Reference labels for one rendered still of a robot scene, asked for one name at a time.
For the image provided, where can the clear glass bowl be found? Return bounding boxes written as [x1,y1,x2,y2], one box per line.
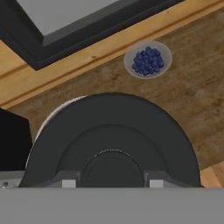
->
[122,39,173,80]

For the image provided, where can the white blender jar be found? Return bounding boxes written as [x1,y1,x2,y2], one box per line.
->
[25,94,88,170]

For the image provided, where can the blueberries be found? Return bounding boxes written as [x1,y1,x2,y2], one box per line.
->
[131,45,165,77]

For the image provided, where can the black appliance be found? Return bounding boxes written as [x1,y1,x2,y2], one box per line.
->
[0,108,33,189]

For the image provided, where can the black round blender lid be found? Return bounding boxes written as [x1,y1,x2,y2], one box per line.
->
[18,92,202,189]

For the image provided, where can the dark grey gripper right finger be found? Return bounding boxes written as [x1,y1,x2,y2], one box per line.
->
[143,170,191,189]

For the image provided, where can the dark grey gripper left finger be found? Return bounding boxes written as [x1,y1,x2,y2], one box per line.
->
[37,170,81,189]

